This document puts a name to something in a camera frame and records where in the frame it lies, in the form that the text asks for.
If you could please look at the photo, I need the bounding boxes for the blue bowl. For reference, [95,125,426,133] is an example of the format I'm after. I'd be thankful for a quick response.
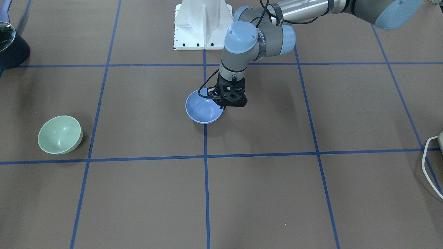
[185,90,223,125]

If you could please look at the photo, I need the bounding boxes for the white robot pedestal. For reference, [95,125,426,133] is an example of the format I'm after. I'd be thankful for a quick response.
[173,0,234,50]

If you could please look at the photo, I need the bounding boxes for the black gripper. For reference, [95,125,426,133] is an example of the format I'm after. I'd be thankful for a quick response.
[207,75,248,110]

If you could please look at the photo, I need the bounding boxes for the white cable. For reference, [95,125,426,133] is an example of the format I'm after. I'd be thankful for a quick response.
[422,136,443,200]

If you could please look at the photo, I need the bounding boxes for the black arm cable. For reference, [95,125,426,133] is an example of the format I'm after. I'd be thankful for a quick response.
[197,0,319,100]

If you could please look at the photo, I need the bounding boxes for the green bowl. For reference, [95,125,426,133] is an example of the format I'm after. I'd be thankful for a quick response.
[37,115,83,155]

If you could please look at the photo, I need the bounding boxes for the dark blue saucepan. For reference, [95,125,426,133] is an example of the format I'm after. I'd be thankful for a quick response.
[0,0,30,70]

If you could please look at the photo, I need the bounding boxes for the beige appliance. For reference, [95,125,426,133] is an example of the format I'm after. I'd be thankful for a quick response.
[437,131,443,154]

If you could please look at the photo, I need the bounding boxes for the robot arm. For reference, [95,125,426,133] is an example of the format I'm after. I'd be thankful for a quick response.
[198,0,422,109]

